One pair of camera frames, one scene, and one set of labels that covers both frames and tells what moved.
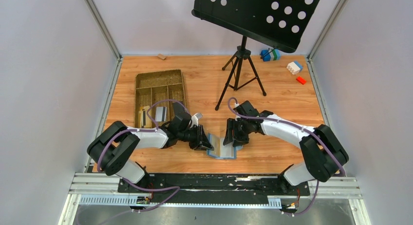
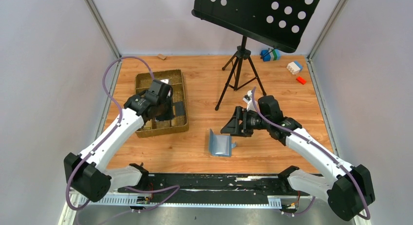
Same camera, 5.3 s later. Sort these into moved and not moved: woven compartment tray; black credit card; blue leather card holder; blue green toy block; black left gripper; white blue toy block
Moved: black left gripper; blue leather card holder
Not moved: white blue toy block; black credit card; blue green toy block; woven compartment tray
